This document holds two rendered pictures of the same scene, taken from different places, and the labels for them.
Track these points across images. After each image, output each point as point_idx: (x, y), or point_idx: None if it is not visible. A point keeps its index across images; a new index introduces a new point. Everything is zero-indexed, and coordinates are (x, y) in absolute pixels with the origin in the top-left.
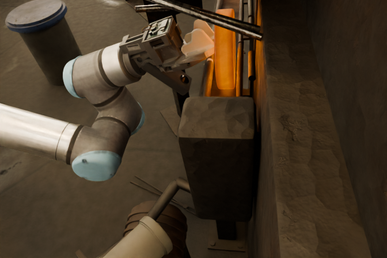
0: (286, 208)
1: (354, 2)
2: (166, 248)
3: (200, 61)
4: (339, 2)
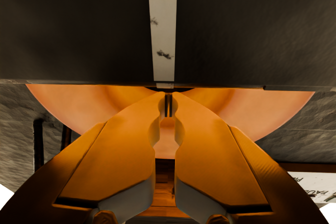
0: None
1: (14, 128)
2: None
3: (80, 139)
4: (28, 124)
